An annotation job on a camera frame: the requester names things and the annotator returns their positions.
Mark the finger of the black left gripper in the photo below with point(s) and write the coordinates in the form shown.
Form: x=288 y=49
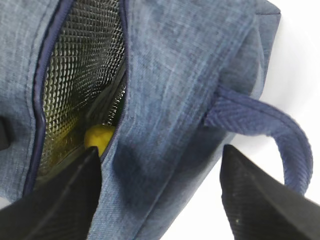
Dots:
x=5 y=134

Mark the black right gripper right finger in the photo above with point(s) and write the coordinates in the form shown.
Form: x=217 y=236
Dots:
x=258 y=207

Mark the yellow lemon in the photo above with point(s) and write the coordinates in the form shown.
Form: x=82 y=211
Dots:
x=99 y=136

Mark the dark blue lunch bag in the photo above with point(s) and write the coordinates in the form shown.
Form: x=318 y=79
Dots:
x=178 y=79

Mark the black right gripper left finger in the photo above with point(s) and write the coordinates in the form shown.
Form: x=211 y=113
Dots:
x=62 y=209

